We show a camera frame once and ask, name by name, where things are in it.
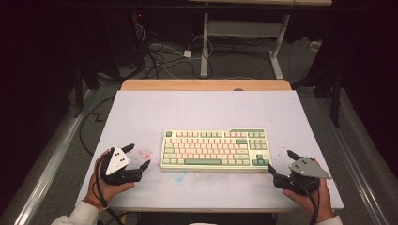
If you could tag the black metal stand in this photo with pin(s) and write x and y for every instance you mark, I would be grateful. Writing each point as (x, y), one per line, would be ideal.
(336, 103)
(78, 93)

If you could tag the aluminium floor rail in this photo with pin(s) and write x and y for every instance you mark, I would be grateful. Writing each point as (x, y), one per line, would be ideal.
(353, 162)
(53, 162)

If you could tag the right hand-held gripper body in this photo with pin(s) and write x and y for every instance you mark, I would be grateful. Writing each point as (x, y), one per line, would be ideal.
(305, 170)

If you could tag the white power adapter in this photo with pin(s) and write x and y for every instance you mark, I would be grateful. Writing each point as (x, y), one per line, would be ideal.
(187, 53)

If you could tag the white metal desk frame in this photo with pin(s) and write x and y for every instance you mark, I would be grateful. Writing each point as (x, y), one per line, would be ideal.
(204, 47)

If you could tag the person's right hand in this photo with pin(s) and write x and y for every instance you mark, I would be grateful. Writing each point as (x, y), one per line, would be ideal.
(322, 203)

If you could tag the green and pink keyboard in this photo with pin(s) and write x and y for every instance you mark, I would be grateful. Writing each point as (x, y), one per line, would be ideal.
(206, 150)

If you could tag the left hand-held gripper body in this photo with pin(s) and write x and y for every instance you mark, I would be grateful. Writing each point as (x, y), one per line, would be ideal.
(117, 162)

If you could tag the person's left hand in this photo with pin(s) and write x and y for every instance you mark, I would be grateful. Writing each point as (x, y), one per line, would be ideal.
(106, 191)

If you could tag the white board table cover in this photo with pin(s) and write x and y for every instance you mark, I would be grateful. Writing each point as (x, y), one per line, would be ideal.
(203, 109)

